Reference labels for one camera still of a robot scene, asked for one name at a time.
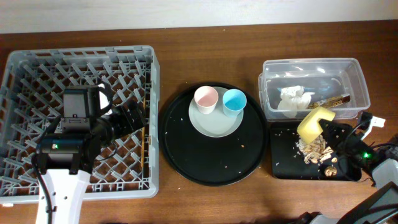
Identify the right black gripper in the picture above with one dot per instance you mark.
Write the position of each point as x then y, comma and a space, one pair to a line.
325, 128

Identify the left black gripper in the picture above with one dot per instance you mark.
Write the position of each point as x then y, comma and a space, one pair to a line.
134, 116

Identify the food scraps pile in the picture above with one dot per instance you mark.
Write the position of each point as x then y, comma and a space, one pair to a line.
315, 152

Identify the yellow bowl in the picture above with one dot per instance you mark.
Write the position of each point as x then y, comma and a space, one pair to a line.
309, 129

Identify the brown gold snack wrapper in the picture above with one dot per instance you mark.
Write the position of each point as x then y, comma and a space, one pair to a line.
331, 102

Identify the white paper napkin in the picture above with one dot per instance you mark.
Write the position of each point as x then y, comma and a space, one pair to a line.
294, 98

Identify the pink plastic cup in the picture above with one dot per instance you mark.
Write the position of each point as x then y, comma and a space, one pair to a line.
206, 98

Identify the blue plastic cup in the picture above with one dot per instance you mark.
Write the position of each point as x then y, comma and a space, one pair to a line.
233, 101

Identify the light grey round plate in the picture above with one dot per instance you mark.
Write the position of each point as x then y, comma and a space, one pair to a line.
216, 124

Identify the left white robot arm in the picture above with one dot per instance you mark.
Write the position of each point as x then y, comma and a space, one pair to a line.
67, 150

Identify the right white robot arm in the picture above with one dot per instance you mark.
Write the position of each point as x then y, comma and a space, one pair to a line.
378, 161

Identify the grey plastic dishwasher rack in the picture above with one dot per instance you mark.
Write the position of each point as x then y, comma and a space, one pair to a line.
32, 86

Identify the walnut-like food piece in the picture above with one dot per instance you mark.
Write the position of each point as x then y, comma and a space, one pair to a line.
330, 171

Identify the black rectangular tray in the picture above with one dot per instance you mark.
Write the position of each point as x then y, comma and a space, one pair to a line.
287, 163

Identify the clear plastic storage bin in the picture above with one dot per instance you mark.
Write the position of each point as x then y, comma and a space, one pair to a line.
322, 77

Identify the round black serving tray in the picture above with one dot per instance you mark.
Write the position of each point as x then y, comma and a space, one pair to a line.
206, 160

